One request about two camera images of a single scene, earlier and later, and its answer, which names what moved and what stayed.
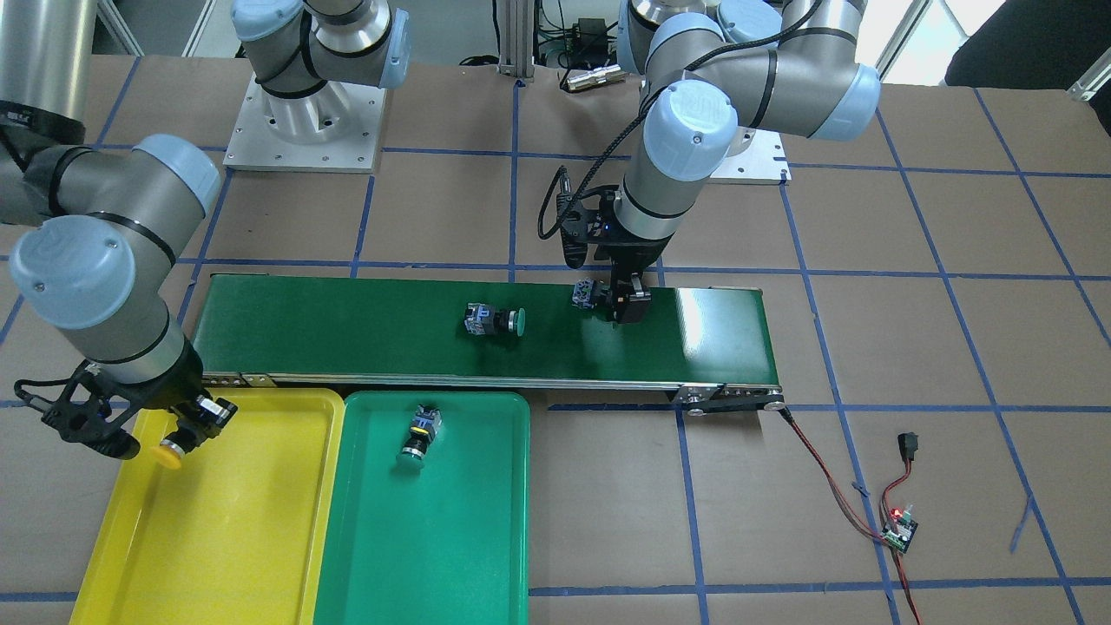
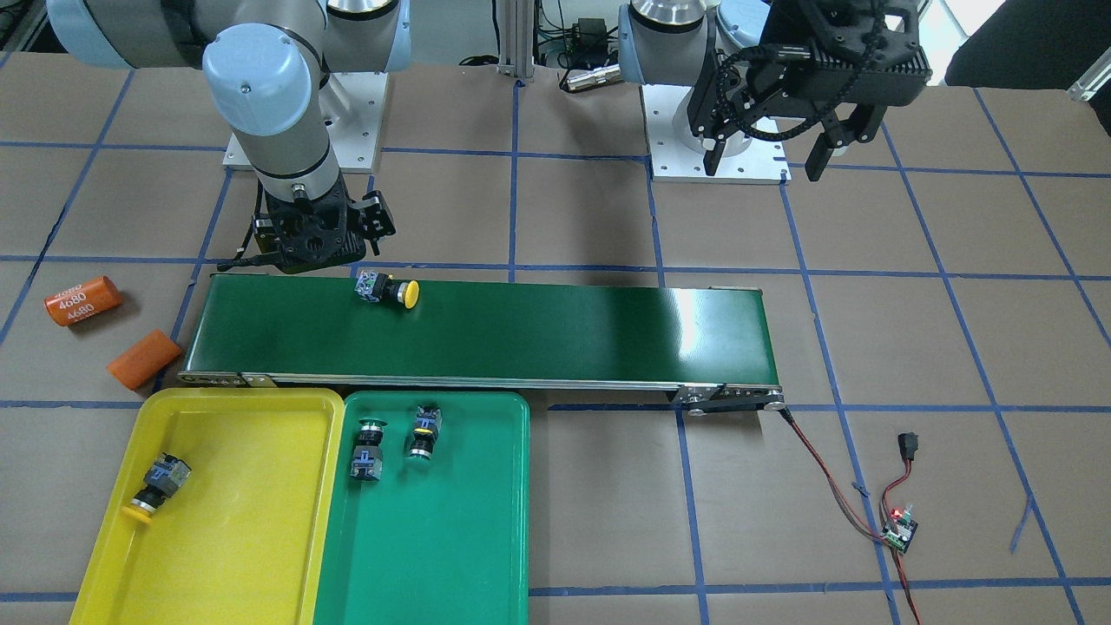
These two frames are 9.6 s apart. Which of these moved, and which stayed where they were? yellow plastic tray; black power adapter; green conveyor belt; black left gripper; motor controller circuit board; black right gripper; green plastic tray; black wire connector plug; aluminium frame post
Moved: black left gripper; black right gripper
Stayed: green conveyor belt; yellow plastic tray; black wire connector plug; green plastic tray; motor controller circuit board; black power adapter; aluminium frame post
